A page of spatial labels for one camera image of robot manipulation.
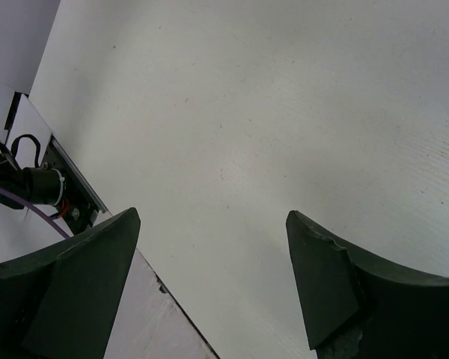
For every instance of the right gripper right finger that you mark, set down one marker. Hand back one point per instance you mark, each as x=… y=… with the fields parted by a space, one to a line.
x=356 y=304

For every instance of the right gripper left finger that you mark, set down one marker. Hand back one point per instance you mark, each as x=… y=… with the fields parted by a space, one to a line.
x=61 y=301

